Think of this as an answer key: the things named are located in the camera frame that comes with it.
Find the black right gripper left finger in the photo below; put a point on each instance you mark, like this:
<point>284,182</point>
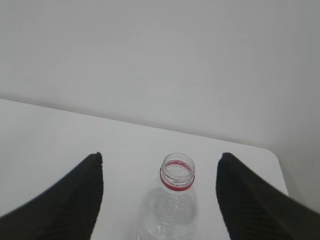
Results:
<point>68,210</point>

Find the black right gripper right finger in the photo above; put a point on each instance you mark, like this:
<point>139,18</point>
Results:
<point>252,209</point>

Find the clear plastic water bottle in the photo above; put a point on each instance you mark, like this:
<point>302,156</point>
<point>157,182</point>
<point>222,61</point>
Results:
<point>169,208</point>

